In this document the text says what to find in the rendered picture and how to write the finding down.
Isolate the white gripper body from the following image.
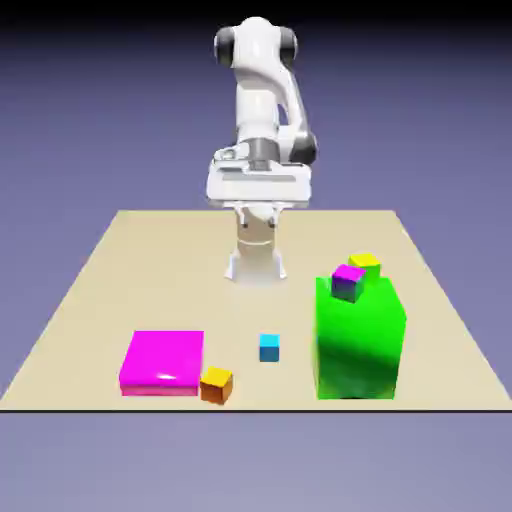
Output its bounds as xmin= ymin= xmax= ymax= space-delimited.
xmin=205 ymin=160 xmax=312 ymax=211

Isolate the small purple cube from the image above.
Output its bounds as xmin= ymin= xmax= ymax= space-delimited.
xmin=330 ymin=263 xmax=368 ymax=304

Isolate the small yellow cube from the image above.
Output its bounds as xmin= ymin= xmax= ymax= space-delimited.
xmin=347 ymin=252 xmax=382 ymax=283

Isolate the small cyan cube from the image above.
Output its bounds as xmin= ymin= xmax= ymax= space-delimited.
xmin=258 ymin=334 xmax=281 ymax=364

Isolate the small orange cube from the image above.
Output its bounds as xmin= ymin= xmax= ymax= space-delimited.
xmin=198 ymin=366 xmax=235 ymax=406

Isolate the large green box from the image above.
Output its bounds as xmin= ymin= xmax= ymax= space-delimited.
xmin=314 ymin=275 xmax=408 ymax=401

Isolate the large magenta box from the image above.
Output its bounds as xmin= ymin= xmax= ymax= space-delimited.
xmin=118 ymin=330 xmax=205 ymax=398

